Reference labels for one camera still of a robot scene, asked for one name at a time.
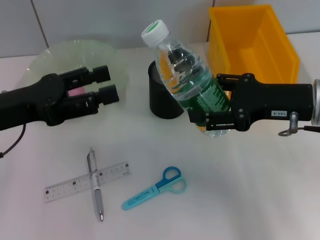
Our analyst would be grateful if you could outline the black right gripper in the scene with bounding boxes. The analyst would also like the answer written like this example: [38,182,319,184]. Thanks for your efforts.
[188,72,315,133]

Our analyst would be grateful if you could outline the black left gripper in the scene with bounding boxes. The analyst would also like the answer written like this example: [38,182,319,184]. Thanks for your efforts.
[0,64,120,132]

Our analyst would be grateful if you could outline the pink peach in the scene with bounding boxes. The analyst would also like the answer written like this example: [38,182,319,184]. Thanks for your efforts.
[67,87,86,97]

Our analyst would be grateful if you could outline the clear water bottle green label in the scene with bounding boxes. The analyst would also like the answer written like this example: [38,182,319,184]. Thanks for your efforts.
[140,19,233,138]

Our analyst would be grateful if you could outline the pale green glass fruit bowl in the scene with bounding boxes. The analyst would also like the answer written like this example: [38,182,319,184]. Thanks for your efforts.
[25,39,131,102]

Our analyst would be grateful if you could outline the black mesh pen holder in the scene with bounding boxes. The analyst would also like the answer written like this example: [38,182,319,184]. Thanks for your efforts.
[147,60,186,121]

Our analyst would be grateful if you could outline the transparent plastic ruler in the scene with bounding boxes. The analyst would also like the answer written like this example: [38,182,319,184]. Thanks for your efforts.
[44,160,133,204]

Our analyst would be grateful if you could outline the blue capped scissors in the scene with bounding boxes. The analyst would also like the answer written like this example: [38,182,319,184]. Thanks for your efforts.
[121,166,188,211]

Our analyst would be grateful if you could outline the silver ballpoint pen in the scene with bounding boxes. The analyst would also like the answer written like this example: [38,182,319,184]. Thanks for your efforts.
[86,147,105,222]

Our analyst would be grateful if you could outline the yellow plastic bin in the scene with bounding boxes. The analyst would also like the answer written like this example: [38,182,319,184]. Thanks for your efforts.
[208,4,301,98]

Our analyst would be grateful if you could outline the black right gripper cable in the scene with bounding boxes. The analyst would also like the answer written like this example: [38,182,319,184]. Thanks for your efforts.
[278,112,320,137]

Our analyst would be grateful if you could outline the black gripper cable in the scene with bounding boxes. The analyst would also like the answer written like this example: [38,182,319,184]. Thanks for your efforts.
[278,112,320,137]
[0,123,27,159]

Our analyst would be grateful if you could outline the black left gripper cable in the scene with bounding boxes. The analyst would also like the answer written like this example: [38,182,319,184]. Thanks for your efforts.
[0,123,27,159]

